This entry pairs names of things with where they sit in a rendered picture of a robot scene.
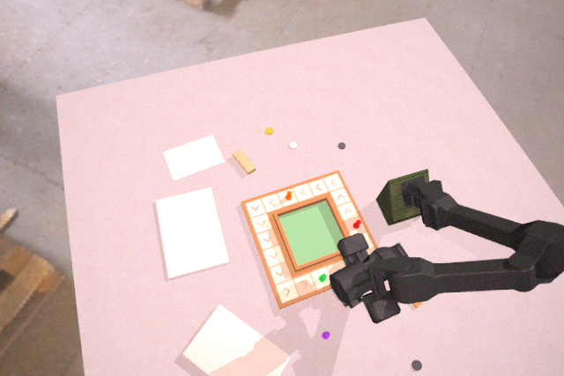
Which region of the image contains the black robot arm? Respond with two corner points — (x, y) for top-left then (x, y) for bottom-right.
(330, 176), (564, 309)

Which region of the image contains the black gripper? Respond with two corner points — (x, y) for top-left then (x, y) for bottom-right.
(338, 233), (402, 324)

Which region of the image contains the pale pink flat slab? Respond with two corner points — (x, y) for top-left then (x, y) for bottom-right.
(183, 305), (291, 376)

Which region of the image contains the white rectangular card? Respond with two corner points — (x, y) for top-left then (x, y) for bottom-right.
(156, 187), (229, 279)

